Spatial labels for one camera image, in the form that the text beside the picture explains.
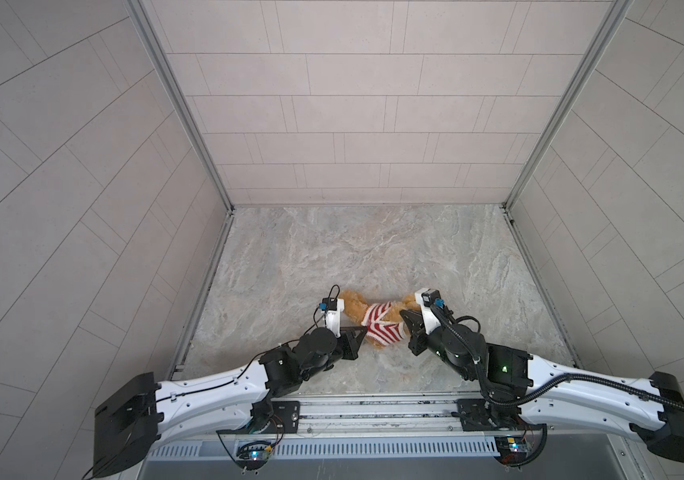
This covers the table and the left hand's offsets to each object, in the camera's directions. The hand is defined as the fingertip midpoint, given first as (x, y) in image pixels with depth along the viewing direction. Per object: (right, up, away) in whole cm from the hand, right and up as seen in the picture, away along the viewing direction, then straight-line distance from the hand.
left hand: (375, 333), depth 73 cm
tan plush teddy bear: (-5, +6, +4) cm, 9 cm away
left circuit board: (-28, -24, -8) cm, 38 cm away
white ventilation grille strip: (-10, -25, -5) cm, 27 cm away
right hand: (+5, +5, -3) cm, 8 cm away
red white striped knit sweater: (+2, +1, -1) cm, 2 cm away
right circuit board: (+31, -25, -5) cm, 40 cm away
